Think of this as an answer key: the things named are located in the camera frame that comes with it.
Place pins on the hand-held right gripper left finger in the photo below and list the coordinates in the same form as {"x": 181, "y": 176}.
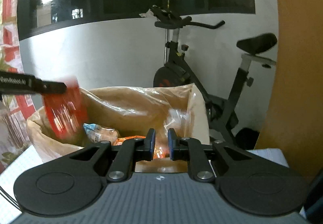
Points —
{"x": 152, "y": 143}

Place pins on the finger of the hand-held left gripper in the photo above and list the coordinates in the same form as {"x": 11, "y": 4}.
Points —
{"x": 51, "y": 86}

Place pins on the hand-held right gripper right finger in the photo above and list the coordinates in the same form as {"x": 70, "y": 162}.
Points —
{"x": 171, "y": 144}

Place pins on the orange snack packet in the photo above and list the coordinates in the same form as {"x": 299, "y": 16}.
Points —
{"x": 128, "y": 139}

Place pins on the large red snack packet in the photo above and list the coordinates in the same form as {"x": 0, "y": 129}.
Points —
{"x": 67, "y": 115}

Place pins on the cardboard box with plastic liner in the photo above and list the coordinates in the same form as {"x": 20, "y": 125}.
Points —
{"x": 126, "y": 105}

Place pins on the floral red white curtain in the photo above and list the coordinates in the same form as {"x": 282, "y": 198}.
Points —
{"x": 10, "y": 37}

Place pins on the blue white bread packet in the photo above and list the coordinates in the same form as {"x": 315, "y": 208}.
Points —
{"x": 101, "y": 133}

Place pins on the black exercise bike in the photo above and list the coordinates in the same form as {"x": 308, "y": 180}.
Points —
{"x": 176, "y": 62}

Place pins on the white gridded tablecloth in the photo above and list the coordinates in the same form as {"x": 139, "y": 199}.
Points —
{"x": 15, "y": 167}

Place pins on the thin metal pole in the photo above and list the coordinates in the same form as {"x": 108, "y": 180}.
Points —
{"x": 167, "y": 37}

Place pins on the crumpled white cloth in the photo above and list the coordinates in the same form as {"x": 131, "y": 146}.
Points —
{"x": 146, "y": 14}

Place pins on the yellow wooden panel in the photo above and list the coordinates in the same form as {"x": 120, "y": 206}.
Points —
{"x": 297, "y": 62}

